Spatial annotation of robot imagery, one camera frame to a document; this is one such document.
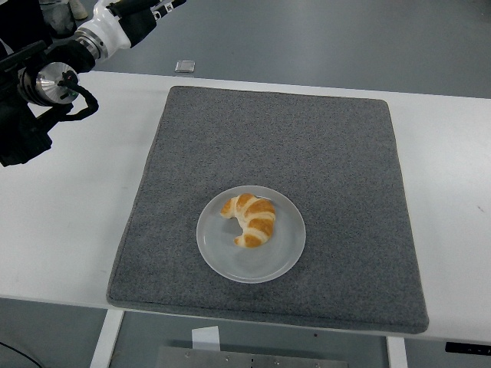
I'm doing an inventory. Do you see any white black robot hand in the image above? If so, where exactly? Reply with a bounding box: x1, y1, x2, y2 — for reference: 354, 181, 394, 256
77, 0, 188, 53

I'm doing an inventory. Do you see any golden croissant bread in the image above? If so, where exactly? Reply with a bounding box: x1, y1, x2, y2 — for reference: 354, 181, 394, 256
219, 192, 277, 249

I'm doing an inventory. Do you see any pale grey round plate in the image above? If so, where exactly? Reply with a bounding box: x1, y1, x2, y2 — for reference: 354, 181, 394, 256
196, 184, 307, 284

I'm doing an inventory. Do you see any person's beige shoe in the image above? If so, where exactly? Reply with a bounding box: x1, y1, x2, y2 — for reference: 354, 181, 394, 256
68, 0, 88, 19

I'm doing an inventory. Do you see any person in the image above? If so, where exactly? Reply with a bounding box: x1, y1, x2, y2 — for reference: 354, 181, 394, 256
0, 0, 54, 58

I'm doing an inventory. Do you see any grey felt mat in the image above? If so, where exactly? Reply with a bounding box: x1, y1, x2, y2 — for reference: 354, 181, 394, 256
106, 84, 430, 334

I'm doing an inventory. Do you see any white table leg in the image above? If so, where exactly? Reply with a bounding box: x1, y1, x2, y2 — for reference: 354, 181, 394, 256
386, 336, 408, 368
88, 308, 126, 368

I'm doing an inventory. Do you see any white paper label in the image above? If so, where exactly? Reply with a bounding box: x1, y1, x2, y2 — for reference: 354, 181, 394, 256
191, 325, 221, 352

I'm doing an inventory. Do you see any black table control box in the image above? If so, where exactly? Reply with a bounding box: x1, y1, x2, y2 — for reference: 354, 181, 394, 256
444, 340, 491, 353

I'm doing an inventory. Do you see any black floor cable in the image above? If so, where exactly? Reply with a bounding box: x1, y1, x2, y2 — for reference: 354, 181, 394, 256
0, 339, 43, 368

